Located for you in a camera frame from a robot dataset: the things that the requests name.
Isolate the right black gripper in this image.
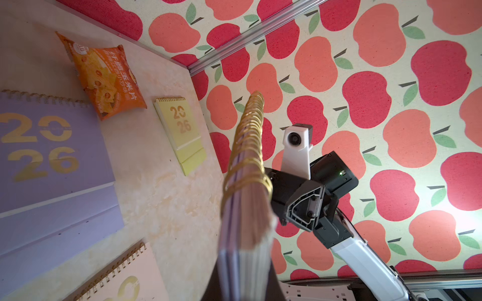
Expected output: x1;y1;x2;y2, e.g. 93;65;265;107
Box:
266;151;358;249

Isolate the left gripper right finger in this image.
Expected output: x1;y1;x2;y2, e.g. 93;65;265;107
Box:
269;262;286;301

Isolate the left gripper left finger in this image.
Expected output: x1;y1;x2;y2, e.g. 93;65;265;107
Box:
201;262;222;301

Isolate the purple calendar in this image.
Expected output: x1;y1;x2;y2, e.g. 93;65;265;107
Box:
1;90;124;297
217;92;277;300

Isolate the pink 2026 calendar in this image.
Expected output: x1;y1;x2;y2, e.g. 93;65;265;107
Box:
65;242;169;301

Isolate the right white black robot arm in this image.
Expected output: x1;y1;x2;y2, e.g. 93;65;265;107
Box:
266;147;422;300

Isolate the yellow-green calendar right back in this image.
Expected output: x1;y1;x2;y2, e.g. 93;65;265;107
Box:
154;97;207;176

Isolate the orange snack bag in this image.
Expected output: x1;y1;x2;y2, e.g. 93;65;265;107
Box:
56;33;147;121

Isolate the aluminium front rail frame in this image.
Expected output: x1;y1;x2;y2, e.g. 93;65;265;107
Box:
280;269;481;300

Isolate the right aluminium corner post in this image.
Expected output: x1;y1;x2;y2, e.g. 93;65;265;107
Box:
188;0;326;77

